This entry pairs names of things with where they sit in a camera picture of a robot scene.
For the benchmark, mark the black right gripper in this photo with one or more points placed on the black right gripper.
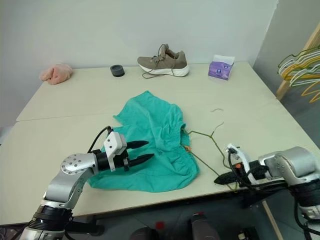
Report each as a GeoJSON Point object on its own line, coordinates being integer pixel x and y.
{"type": "Point", "coordinates": [237, 175]}

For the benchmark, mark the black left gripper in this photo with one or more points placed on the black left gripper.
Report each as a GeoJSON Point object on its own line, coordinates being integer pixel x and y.
{"type": "Point", "coordinates": [123, 161]}

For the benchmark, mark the teal green shorts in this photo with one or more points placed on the teal green shorts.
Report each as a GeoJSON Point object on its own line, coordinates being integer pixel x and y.
{"type": "Point", "coordinates": [150, 117]}

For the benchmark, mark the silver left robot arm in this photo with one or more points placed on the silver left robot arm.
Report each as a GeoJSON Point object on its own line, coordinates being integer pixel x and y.
{"type": "Point", "coordinates": [75, 162]}

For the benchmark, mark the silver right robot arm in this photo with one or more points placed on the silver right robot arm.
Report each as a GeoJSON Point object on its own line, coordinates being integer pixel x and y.
{"type": "Point", "coordinates": [287, 162]}

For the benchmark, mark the dark rounded shape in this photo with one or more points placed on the dark rounded shape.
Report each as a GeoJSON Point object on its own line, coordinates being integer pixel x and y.
{"type": "Point", "coordinates": [143, 235]}
{"type": "Point", "coordinates": [203, 228]}

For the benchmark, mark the small white floor box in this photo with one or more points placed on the small white floor box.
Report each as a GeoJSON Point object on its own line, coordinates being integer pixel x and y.
{"type": "Point", "coordinates": [241, 236]}

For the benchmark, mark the small red object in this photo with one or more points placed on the small red object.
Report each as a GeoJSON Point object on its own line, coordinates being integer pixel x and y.
{"type": "Point", "coordinates": [160, 225]}

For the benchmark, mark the black round puck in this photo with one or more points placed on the black round puck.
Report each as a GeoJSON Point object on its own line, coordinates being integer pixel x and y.
{"type": "Point", "coordinates": [117, 71]}

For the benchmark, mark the taupe sneaker with white sole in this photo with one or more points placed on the taupe sneaker with white sole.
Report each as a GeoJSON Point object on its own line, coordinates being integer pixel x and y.
{"type": "Point", "coordinates": [172, 62]}

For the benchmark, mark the purple tissue pack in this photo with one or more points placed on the purple tissue pack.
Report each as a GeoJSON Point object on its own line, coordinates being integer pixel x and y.
{"type": "Point", "coordinates": [220, 71]}

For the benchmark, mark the pink plush cloth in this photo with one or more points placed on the pink plush cloth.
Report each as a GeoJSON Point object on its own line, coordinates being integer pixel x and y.
{"type": "Point", "coordinates": [57, 73]}

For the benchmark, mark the light wooden clothes rack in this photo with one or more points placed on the light wooden clothes rack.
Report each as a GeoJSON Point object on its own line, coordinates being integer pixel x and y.
{"type": "Point", "coordinates": [292, 75]}

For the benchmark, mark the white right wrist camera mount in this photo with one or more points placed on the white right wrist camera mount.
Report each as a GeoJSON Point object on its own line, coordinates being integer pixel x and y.
{"type": "Point", "coordinates": [244, 163]}

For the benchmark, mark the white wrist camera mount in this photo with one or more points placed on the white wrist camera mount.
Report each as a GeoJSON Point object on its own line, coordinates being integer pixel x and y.
{"type": "Point", "coordinates": [113, 143]}
{"type": "Point", "coordinates": [244, 163]}

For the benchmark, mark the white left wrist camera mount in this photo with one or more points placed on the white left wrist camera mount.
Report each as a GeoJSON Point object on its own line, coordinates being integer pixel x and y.
{"type": "Point", "coordinates": [113, 143]}

